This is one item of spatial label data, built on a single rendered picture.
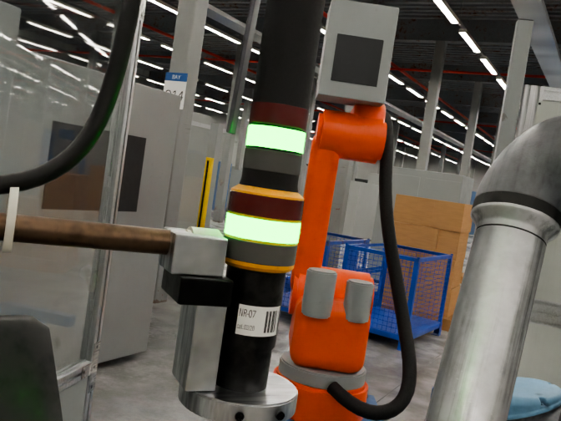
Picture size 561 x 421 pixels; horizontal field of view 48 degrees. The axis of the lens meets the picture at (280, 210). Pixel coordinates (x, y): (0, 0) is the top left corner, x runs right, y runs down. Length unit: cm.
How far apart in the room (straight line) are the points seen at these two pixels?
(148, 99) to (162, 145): 39
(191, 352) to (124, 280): 453
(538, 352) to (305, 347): 220
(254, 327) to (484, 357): 35
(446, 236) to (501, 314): 759
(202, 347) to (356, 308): 378
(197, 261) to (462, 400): 38
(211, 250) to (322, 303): 374
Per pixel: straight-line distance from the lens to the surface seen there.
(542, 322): 224
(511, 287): 69
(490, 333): 67
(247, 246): 35
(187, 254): 34
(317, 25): 37
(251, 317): 36
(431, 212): 831
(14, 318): 47
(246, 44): 37
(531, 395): 98
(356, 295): 411
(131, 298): 498
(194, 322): 35
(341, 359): 423
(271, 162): 35
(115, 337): 497
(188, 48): 713
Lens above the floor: 159
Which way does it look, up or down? 3 degrees down
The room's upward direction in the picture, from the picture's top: 8 degrees clockwise
